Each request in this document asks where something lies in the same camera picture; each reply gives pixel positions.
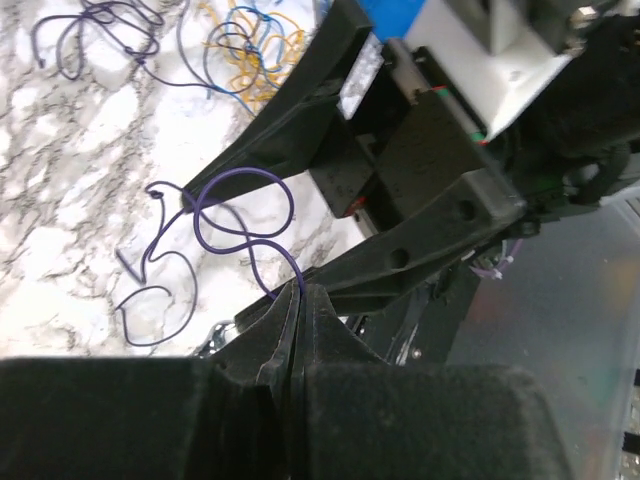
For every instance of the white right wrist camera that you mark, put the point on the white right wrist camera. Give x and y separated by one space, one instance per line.
498 87

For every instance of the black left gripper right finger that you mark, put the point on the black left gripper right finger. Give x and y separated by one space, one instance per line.
358 417

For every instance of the blue plastic bin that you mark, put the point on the blue plastic bin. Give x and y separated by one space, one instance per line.
392 18

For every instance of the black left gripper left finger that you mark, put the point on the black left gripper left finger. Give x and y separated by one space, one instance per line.
194 417

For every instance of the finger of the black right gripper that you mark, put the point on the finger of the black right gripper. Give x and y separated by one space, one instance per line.
286 134
424 222

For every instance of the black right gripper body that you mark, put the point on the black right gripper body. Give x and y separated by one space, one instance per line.
576 144

